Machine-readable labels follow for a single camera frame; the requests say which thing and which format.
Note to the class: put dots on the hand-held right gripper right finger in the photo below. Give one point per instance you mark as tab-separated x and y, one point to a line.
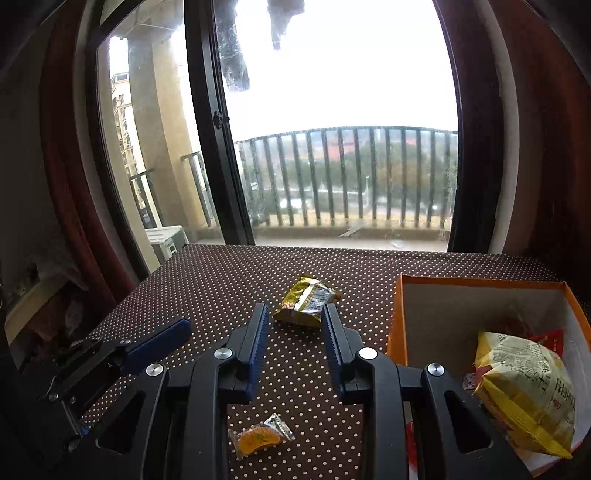
331	350

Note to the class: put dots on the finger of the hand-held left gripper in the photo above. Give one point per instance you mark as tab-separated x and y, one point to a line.
157	344

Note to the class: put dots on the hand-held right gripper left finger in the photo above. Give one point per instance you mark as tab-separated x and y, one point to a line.
259	350

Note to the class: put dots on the yellow black snack packet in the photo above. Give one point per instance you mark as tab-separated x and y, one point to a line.
304	300

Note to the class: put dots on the orange cardboard box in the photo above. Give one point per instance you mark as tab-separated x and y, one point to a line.
438	318

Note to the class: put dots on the large yellow snack bag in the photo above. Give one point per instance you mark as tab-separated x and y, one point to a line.
521	387

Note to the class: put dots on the red pink snack packet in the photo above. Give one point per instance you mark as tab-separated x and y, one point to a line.
551	341

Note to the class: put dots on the brown polka dot tablecloth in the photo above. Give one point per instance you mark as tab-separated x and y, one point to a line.
231	286

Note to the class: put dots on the orange segment candy packet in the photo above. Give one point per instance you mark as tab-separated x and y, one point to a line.
258	438

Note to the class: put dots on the white air conditioner unit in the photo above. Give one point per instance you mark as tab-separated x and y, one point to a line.
166	242

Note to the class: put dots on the beige cabinet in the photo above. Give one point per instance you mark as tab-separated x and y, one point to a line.
32	304

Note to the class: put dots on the balcony railing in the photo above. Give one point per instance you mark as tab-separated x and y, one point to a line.
342	175

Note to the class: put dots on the red brown curtain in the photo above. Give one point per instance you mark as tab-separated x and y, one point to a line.
549	138
69	161

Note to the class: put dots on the dark hanging garment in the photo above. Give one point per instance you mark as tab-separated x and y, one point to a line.
233	60

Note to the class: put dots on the grey hanging garment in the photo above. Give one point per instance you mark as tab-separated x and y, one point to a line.
284	18

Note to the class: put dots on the black window frame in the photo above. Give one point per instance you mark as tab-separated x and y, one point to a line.
207	138

